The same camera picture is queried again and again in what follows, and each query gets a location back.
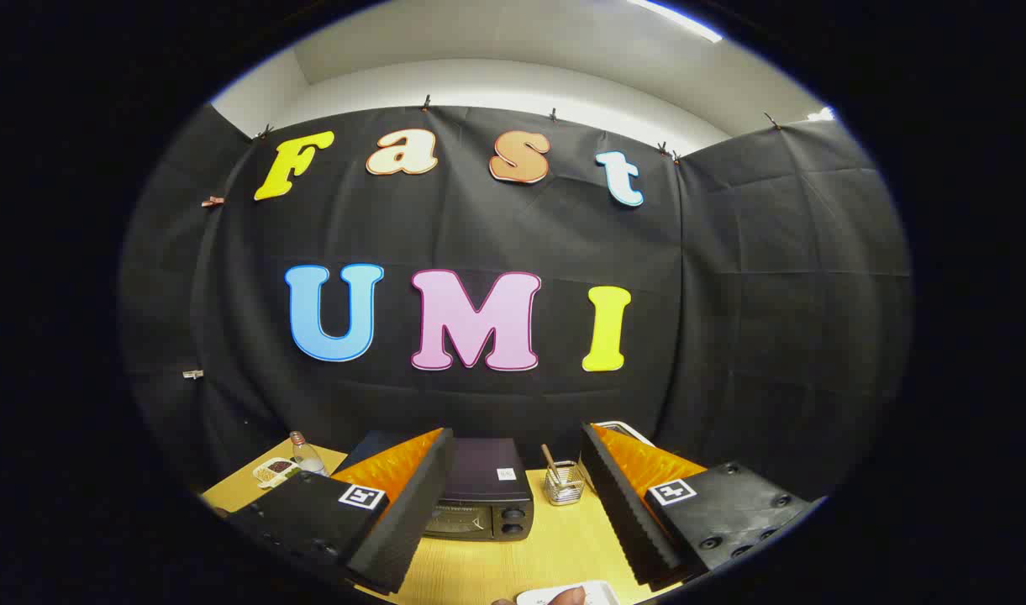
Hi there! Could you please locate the white square plate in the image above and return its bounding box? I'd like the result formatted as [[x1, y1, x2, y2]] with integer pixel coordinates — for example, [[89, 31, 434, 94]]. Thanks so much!
[[517, 580, 621, 605]]

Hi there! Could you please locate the white bread toaster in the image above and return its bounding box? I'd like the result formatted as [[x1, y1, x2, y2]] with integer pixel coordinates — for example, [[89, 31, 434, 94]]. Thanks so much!
[[601, 420, 655, 446]]

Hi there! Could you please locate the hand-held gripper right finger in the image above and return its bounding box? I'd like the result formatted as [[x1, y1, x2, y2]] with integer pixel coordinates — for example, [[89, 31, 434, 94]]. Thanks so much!
[[580, 422, 816, 589]]

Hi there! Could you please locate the black backdrop cloth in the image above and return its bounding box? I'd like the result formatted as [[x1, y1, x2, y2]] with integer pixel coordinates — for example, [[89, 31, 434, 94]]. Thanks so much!
[[118, 103, 913, 505]]

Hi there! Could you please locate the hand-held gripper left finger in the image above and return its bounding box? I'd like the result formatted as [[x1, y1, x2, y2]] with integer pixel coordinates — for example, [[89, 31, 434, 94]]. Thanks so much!
[[227, 427, 456, 596]]

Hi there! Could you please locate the clear plastic bottle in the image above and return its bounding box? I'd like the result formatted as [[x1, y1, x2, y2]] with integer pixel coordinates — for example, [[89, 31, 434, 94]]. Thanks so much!
[[289, 431, 327, 477]]

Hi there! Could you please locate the wire mesh basket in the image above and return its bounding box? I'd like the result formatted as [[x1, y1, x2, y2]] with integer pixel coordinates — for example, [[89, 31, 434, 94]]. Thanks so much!
[[544, 460, 587, 507]]

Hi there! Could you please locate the small divided snack dish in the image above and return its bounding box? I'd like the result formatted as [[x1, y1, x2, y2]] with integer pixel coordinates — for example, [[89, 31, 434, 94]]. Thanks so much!
[[253, 457, 299, 490]]

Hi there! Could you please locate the black toaster oven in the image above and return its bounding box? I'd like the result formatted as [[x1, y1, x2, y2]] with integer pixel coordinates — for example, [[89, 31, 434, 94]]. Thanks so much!
[[345, 430, 536, 543]]

